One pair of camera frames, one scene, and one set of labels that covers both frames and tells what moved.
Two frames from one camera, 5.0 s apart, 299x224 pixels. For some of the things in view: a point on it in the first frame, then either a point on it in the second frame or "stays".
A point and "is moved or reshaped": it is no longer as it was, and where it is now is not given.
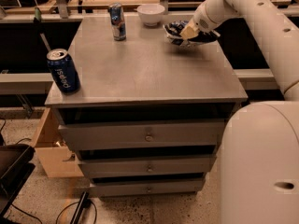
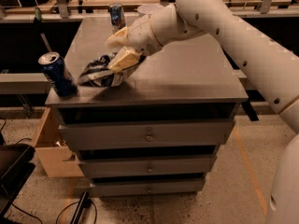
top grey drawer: [148, 134] stays
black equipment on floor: [16, 167] stays
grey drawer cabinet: [149, 115] stays
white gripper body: [200, 21] -> [141, 35]
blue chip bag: [174, 28] is moved or reshaped
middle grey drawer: [110, 166] stays
